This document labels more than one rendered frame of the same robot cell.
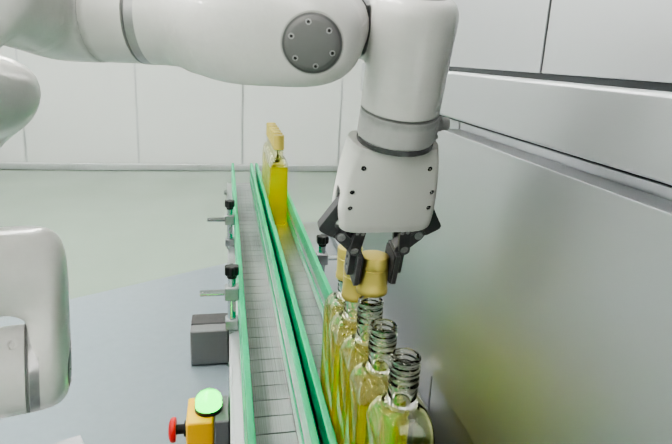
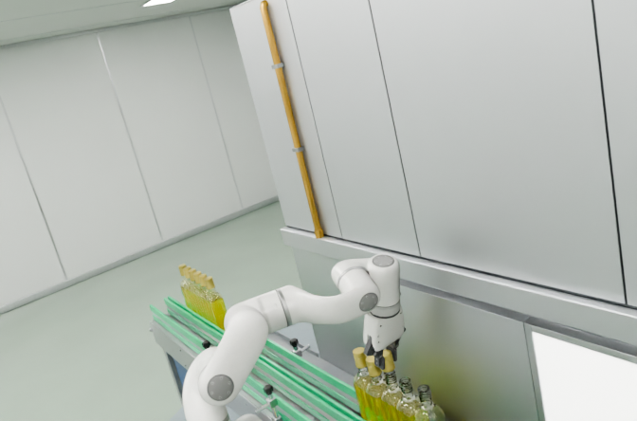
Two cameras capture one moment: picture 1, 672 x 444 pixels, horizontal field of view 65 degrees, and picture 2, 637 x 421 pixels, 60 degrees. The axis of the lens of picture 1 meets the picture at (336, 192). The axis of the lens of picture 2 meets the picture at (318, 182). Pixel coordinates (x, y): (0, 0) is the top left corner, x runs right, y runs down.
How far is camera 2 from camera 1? 92 cm
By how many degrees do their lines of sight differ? 20
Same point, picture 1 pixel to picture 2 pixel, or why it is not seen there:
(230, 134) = (44, 255)
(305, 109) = (112, 202)
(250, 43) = (349, 311)
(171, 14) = (310, 309)
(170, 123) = not seen: outside the picture
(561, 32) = (425, 244)
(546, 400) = (474, 378)
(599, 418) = (494, 376)
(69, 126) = not seen: outside the picture
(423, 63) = (395, 284)
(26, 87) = not seen: hidden behind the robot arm
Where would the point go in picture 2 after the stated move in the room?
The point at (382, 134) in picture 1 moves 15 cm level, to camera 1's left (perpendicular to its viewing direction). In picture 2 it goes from (386, 312) to (328, 338)
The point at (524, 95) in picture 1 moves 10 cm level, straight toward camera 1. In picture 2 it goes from (420, 268) to (431, 284)
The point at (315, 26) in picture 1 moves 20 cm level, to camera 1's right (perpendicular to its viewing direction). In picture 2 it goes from (369, 297) to (445, 264)
